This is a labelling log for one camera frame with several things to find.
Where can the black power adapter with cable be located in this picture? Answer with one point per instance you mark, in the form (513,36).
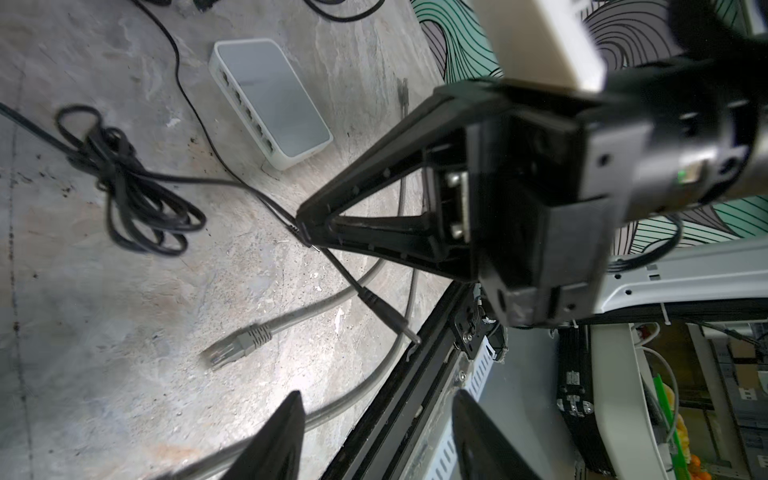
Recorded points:
(143,214)

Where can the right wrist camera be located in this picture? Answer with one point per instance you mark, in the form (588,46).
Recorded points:
(542,42)

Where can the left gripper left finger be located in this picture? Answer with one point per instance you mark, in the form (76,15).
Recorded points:
(275,451)

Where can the white slotted cable duct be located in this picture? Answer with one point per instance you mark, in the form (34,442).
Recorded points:
(439,459)

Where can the white network switch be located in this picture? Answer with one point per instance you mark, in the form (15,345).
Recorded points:
(261,85)

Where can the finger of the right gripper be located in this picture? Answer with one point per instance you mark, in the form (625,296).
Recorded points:
(422,242)
(434,135)

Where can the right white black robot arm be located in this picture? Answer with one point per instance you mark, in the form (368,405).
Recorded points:
(706,86)

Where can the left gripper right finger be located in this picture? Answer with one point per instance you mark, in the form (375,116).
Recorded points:
(483,451)

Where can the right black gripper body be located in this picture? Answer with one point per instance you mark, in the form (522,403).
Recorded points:
(533,185)

